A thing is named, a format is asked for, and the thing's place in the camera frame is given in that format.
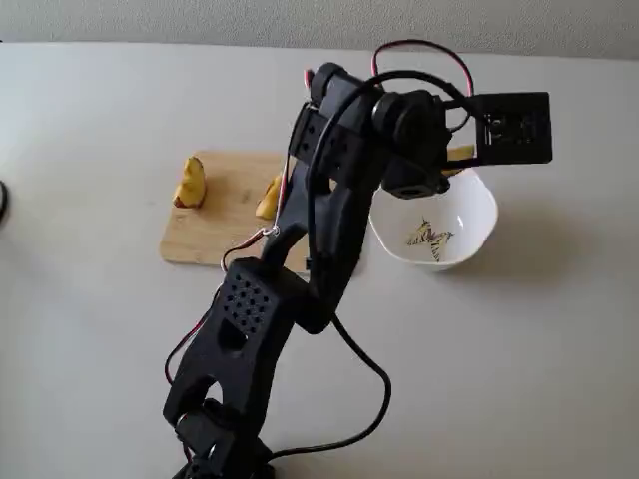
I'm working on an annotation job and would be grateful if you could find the red gripper servo wire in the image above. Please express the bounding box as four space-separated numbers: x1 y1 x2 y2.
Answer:
371 38 475 97

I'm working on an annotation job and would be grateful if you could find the red white servo wire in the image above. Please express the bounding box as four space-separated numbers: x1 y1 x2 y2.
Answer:
220 67 316 271
164 292 224 391

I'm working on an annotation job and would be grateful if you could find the curved yellow apple slice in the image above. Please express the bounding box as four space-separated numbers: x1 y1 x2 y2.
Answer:
445 144 477 177

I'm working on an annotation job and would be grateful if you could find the black round object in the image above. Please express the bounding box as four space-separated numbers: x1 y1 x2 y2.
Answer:
0 178 12 230

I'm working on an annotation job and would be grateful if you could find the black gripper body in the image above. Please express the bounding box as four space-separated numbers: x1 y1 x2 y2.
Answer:
370 88 452 202

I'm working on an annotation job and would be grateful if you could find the large apple slice red skin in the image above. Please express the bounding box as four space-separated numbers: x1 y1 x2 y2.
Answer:
172 155 208 212

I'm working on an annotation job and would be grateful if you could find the black camera cable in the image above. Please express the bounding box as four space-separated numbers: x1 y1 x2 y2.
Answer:
269 70 481 460

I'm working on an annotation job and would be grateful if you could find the bamboo cutting board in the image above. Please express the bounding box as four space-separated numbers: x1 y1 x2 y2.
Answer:
159 151 371 275

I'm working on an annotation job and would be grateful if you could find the white bowl butterfly print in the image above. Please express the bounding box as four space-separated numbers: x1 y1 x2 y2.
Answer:
367 166 500 273

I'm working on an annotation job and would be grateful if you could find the narrow yellow apple slice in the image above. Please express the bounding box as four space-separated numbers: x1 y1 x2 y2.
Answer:
255 174 285 222

